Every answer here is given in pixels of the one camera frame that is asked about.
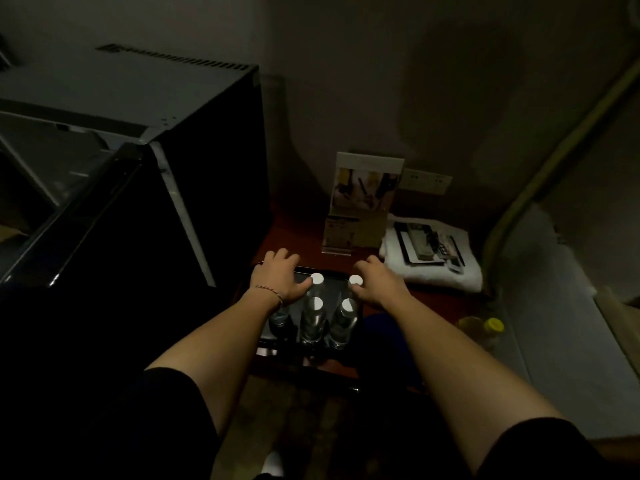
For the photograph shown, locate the wooden window sill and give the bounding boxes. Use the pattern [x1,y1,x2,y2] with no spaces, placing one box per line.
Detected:
[595,287,640,381]

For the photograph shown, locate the green wall pipe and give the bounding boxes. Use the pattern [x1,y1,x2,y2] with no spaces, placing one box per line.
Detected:
[482,59,640,291]

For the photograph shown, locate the black mini fridge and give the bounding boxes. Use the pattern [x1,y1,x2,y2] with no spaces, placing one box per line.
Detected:
[0,43,273,375]

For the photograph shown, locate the white wall panel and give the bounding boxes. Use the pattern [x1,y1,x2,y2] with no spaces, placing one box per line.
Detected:
[492,204,640,441]

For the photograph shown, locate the person's left hand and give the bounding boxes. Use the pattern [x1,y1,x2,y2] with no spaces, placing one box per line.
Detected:
[248,248,315,313]

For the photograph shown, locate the small grey remote control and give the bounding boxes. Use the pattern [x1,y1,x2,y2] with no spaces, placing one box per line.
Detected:
[437,232,465,274]

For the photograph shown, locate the person's white shoe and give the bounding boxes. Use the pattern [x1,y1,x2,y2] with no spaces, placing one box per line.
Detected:
[262,450,286,478]

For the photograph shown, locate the black serving tray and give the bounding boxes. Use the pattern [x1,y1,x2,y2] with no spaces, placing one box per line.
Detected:
[255,264,366,361]

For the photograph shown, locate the person's black sleeve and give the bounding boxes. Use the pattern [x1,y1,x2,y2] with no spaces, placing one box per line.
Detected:
[477,417,616,480]
[75,367,221,480]

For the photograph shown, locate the white double wall socket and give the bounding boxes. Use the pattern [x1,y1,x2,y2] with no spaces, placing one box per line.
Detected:
[399,168,453,195]

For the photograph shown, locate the red wooden side cabinet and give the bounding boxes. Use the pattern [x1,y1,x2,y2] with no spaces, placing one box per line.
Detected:
[245,209,493,395]

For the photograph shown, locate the person's black right sleeve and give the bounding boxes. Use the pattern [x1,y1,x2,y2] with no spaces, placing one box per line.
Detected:
[477,417,616,480]

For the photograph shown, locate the person's left forearm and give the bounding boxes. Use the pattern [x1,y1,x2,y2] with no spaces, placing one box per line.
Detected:
[145,294,281,435]

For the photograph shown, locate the remote controls on black folder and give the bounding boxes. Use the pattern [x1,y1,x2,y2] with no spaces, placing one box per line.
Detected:
[393,222,446,267]

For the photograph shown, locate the braided wrist bracelet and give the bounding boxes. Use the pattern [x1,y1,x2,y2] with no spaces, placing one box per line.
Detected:
[249,284,285,308]

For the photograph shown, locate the person's right hand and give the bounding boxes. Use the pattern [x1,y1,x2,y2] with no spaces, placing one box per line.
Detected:
[348,254,412,311]

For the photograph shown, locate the yellow capped liquid bottle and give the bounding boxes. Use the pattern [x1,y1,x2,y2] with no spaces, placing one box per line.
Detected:
[455,316,506,353]

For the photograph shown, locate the printed brochure stand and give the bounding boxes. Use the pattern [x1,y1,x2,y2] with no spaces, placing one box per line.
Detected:
[321,152,405,257]

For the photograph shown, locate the person's black left sleeve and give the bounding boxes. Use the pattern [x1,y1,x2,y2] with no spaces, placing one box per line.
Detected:
[75,367,221,480]

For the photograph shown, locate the white folded towel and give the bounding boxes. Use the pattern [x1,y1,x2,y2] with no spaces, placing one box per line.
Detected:
[378,214,483,294]

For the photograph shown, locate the person's right forearm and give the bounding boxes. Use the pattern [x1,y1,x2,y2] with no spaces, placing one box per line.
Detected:
[389,299,563,473]

